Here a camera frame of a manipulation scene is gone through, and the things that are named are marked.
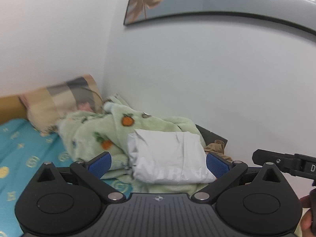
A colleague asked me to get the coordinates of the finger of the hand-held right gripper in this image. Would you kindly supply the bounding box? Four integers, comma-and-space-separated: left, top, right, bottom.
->
252, 149, 296, 176

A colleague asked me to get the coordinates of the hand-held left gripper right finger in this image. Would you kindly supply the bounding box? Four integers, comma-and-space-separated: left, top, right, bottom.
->
192, 151, 290, 205

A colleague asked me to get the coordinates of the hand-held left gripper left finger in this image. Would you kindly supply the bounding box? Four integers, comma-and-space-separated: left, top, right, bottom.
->
37, 151, 126, 205

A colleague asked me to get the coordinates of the white shirt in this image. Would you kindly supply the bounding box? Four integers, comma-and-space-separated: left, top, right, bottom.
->
127, 128, 217, 185

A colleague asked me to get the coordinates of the person's right hand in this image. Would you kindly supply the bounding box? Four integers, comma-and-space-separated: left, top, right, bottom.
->
299, 195, 313, 232

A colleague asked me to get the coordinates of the tan cloth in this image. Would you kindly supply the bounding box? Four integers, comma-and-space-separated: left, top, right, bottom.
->
204, 139, 233, 162

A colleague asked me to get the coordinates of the green printed fleece blanket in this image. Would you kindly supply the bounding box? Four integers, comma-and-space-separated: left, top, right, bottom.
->
57, 94, 207, 193

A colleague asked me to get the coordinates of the bed with teal printed sheet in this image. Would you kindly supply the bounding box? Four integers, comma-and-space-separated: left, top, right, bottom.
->
0, 118, 135, 237

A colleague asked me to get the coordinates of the plaid pillow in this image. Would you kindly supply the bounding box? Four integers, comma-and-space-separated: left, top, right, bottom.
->
18, 74, 104, 137

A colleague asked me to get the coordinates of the mustard headboard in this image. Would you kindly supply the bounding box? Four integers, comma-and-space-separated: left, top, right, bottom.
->
0, 94, 28, 125

